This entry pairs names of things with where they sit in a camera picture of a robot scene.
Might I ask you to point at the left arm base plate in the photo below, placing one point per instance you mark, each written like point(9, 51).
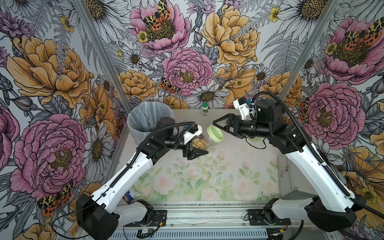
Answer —
point(157, 219)

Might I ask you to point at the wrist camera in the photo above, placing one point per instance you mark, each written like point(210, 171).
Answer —
point(189, 137)
point(245, 108)

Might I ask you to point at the aluminium front rail frame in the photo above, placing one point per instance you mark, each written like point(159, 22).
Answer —
point(214, 222)

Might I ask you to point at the black trash bin with liner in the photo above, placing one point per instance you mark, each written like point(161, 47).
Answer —
point(143, 119)

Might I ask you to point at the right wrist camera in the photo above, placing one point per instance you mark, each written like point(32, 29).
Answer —
point(245, 108)

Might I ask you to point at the light green jar lid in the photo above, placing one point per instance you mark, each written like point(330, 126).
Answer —
point(256, 139)

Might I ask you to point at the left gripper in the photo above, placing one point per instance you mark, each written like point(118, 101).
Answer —
point(186, 148)

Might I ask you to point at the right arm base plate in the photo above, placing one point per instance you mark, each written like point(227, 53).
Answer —
point(259, 217)

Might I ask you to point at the blue white small packet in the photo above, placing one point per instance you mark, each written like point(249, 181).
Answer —
point(128, 198)

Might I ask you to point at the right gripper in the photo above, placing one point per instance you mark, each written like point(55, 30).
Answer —
point(232, 127)

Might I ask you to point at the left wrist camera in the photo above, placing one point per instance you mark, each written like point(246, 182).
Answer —
point(189, 137)

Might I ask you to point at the green-lid peanut jar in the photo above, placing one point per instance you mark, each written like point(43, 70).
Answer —
point(208, 139)

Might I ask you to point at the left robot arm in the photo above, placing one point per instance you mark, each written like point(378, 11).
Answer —
point(99, 213)

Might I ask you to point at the small green-cap white bottle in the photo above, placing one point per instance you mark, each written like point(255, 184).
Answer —
point(204, 109)

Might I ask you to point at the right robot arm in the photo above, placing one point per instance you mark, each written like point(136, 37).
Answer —
point(333, 208)

